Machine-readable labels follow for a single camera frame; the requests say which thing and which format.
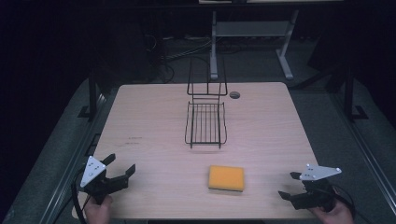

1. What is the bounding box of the grey metal desk frame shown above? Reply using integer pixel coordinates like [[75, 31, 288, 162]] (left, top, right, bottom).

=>
[[208, 8, 300, 81]]

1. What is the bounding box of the black wire rack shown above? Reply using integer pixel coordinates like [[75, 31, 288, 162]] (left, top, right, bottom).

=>
[[184, 55, 229, 150]]

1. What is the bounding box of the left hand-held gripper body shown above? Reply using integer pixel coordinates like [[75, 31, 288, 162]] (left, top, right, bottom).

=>
[[79, 155, 130, 205]]

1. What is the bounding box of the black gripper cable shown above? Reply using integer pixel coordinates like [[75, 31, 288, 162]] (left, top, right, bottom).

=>
[[70, 167, 89, 224], [332, 184, 375, 224]]

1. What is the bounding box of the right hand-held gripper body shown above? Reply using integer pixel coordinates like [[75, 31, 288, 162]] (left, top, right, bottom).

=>
[[289, 163, 343, 213]]

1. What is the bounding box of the aluminium frame rail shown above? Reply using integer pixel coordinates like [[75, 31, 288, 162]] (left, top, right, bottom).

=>
[[329, 91, 396, 209], [38, 92, 121, 224]]

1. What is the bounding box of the person's left hand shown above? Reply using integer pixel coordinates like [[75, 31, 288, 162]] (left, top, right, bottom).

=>
[[83, 195, 114, 224]]

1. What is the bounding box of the yellow sponge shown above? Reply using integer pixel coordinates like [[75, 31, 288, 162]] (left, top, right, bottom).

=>
[[207, 164, 246, 193]]

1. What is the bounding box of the black floor cable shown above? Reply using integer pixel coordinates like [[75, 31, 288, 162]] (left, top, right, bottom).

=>
[[145, 33, 176, 84]]

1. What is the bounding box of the person's right hand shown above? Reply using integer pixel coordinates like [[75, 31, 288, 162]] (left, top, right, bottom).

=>
[[307, 193, 356, 224]]

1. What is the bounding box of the black metal post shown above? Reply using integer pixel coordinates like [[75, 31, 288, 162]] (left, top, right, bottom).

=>
[[341, 65, 370, 123], [77, 70, 105, 121]]

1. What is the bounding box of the grey floor cable bundle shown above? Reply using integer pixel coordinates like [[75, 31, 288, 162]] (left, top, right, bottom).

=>
[[163, 35, 213, 62]]

